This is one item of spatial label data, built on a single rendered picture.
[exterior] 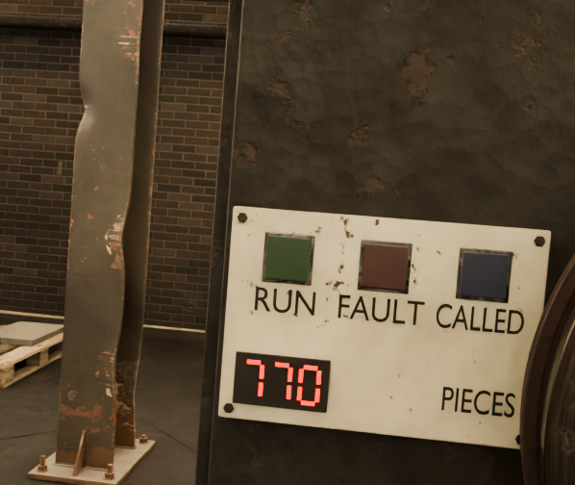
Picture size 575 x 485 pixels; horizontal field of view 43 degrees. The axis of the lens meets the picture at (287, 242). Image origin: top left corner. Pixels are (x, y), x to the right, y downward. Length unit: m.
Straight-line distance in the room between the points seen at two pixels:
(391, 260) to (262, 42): 0.22
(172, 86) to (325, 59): 6.28
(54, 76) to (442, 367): 6.81
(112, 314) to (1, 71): 4.62
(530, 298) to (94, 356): 2.79
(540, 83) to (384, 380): 0.28
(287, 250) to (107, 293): 2.65
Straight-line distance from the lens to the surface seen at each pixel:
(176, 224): 6.80
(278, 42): 0.64
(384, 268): 0.59
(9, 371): 4.82
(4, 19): 7.25
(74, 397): 3.36
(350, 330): 0.61
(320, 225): 0.60
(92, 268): 3.24
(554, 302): 0.55
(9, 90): 7.47
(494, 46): 0.64
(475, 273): 0.60
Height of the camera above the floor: 1.24
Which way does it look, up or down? 3 degrees down
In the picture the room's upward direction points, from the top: 4 degrees clockwise
